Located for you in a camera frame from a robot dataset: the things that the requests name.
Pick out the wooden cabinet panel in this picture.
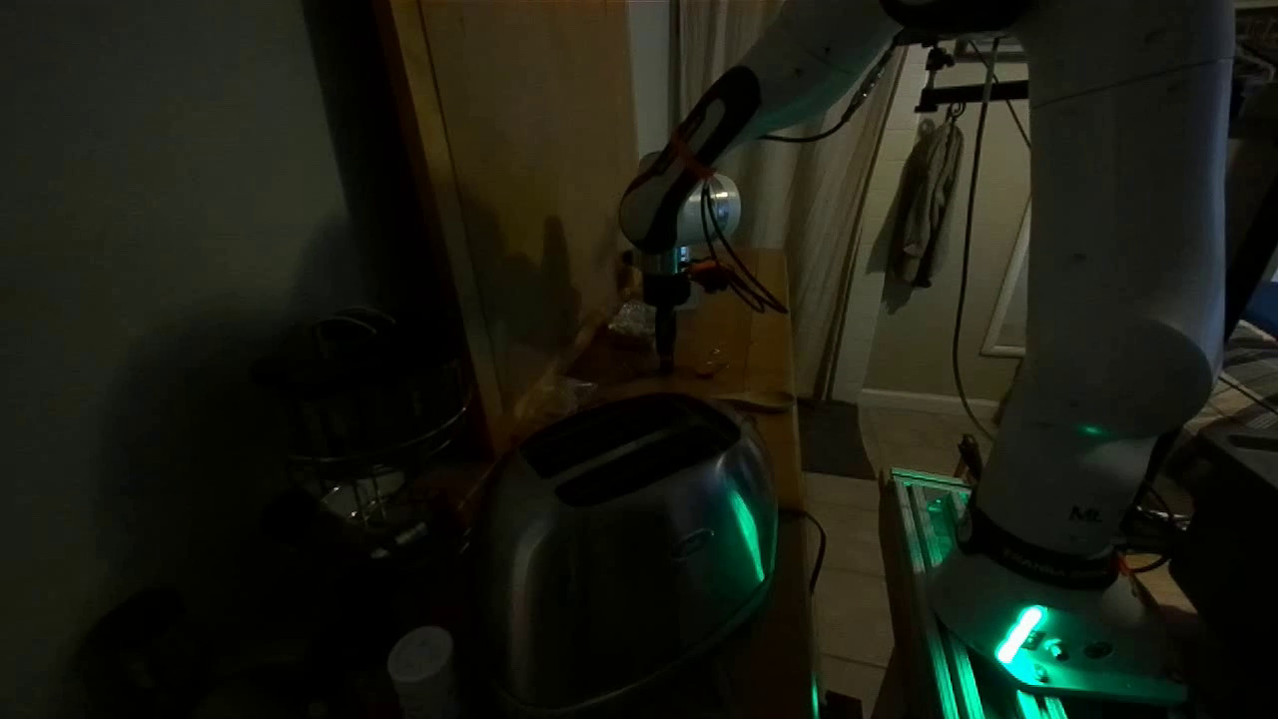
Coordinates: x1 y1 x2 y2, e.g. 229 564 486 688
373 0 646 456

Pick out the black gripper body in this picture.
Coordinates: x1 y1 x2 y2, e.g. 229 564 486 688
638 247 695 310

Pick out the grey hanging cloth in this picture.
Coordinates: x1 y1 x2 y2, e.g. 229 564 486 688
869 111 969 318

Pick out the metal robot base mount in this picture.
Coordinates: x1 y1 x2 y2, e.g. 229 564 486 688
873 465 1204 719

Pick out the dark floor mat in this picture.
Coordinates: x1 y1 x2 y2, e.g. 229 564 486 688
795 397 877 479

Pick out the pale grey curtain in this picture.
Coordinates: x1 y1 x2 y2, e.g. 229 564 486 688
674 0 916 404

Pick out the stainless steel toaster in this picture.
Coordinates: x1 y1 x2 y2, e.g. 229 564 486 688
471 389 790 717

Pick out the white crumpled cloth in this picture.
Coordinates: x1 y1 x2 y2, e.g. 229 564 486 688
607 243 654 340

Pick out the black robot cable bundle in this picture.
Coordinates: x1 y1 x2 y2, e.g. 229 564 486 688
695 38 1008 447

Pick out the black toaster power cord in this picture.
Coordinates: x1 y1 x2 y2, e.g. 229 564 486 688
780 501 831 636

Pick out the glass jar with dark lid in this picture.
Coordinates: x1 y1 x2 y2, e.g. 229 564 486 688
249 302 481 556

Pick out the white cylindrical cap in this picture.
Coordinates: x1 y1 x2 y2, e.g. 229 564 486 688
384 622 465 719

